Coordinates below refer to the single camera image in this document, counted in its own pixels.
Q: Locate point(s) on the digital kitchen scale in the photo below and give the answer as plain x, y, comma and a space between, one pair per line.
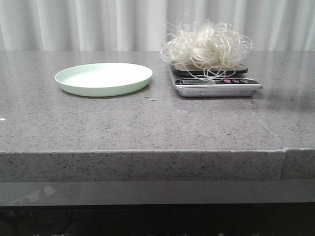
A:
190, 81

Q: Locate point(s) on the mint green round plate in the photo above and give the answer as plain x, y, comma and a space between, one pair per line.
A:
103, 79

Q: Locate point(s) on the white pleated curtain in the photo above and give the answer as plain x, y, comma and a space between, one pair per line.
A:
139, 25

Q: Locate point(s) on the white vermicelli noodle bundle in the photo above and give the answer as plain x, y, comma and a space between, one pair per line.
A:
209, 51

